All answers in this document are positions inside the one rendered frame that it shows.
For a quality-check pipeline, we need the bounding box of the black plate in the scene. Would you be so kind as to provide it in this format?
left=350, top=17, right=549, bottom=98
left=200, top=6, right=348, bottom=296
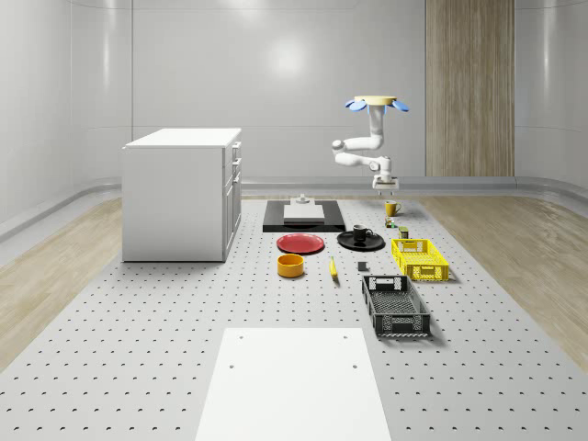
left=336, top=229, right=386, bottom=253

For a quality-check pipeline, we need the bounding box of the yellow basket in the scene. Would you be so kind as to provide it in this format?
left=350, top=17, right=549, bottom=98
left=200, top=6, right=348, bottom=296
left=390, top=237, right=451, bottom=282

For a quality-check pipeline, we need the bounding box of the red plate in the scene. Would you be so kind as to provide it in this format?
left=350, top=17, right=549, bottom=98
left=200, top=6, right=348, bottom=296
left=276, top=232, right=326, bottom=255

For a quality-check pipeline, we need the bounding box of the dark grey basket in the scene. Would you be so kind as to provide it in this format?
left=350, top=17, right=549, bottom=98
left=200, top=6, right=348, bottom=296
left=360, top=274, right=434, bottom=340

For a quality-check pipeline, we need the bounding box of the yellow bowl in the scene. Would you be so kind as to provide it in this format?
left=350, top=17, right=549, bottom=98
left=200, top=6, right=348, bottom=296
left=277, top=254, right=306, bottom=278

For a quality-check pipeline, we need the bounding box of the white cabinet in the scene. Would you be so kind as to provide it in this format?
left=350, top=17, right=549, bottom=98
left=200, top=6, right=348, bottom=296
left=121, top=127, right=243, bottom=264

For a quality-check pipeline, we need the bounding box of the white board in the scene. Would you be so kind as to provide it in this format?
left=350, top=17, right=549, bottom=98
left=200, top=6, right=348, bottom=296
left=195, top=327, right=393, bottom=441

